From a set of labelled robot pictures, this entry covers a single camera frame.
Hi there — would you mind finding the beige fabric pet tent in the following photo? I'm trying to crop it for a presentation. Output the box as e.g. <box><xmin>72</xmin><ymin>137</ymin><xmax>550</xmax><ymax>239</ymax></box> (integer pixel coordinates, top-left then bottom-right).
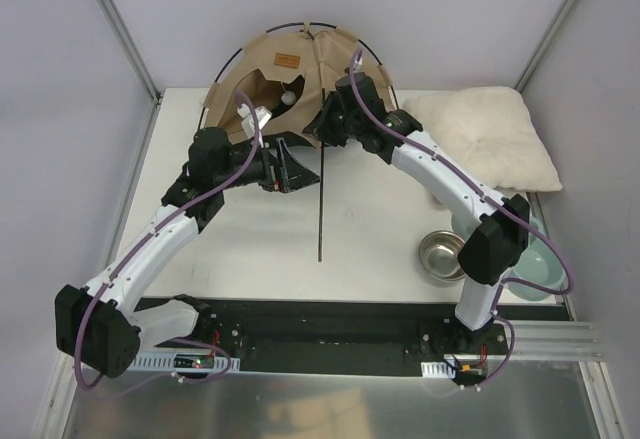
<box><xmin>202</xmin><ymin>28</ymin><xmax>394</xmax><ymax>150</ymax></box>

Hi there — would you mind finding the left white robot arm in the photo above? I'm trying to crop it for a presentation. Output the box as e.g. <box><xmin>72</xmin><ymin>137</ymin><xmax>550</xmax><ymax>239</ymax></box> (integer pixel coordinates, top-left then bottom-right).
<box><xmin>54</xmin><ymin>127</ymin><xmax>320</xmax><ymax>378</ymax></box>

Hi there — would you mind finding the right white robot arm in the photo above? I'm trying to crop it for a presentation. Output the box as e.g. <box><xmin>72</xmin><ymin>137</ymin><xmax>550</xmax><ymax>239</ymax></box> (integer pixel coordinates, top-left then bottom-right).
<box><xmin>305</xmin><ymin>72</ymin><xmax>530</xmax><ymax>354</ymax></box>

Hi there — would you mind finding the steel pet bowl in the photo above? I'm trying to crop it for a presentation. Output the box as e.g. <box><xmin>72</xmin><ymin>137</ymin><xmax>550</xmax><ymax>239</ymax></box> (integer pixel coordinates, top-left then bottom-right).
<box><xmin>418</xmin><ymin>230</ymin><xmax>465</xmax><ymax>283</ymax></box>

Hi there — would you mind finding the white pompom toy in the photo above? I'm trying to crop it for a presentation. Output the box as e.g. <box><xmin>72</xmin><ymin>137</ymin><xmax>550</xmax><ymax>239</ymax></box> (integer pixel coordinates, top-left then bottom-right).
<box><xmin>281</xmin><ymin>91</ymin><xmax>297</xmax><ymax>106</ymax></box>

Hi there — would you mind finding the cream white pillow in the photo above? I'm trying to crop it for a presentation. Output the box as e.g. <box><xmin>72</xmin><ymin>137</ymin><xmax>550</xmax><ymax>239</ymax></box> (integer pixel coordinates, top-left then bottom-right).
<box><xmin>403</xmin><ymin>86</ymin><xmax>563</xmax><ymax>193</ymax></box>

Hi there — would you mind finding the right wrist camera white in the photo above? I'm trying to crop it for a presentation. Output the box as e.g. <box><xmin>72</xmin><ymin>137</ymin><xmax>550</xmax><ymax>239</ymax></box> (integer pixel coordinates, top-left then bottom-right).
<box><xmin>345</xmin><ymin>56</ymin><xmax>363</xmax><ymax>76</ymax></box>

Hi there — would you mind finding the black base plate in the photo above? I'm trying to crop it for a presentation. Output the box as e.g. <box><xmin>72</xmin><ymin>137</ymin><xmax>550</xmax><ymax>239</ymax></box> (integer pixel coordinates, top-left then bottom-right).
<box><xmin>134</xmin><ymin>296</ymin><xmax>519</xmax><ymax>374</ymax></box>

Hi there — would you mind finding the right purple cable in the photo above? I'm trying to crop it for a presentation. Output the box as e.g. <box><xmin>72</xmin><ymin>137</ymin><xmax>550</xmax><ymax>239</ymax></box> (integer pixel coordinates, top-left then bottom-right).
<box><xmin>348</xmin><ymin>48</ymin><xmax>570</xmax><ymax>395</ymax></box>

